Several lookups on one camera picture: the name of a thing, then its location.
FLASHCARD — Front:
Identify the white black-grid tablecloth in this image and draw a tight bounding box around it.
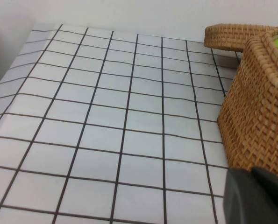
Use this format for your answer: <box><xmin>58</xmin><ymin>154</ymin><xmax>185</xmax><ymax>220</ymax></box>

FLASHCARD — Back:
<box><xmin>0</xmin><ymin>22</ymin><xmax>242</xmax><ymax>224</ymax></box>

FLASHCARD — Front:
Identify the woven rattan basket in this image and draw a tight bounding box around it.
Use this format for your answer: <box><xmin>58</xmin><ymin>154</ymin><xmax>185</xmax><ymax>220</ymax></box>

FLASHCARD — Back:
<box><xmin>216</xmin><ymin>24</ymin><xmax>278</xmax><ymax>182</ymax></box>

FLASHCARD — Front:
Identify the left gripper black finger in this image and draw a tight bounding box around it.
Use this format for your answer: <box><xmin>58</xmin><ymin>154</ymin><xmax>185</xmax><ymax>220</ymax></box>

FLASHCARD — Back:
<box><xmin>223</xmin><ymin>166</ymin><xmax>278</xmax><ymax>224</ymax></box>

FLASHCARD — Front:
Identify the woven rattan basket lid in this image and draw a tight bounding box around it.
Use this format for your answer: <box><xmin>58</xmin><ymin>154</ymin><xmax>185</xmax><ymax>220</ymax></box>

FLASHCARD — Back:
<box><xmin>203</xmin><ymin>23</ymin><xmax>278</xmax><ymax>52</ymax></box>

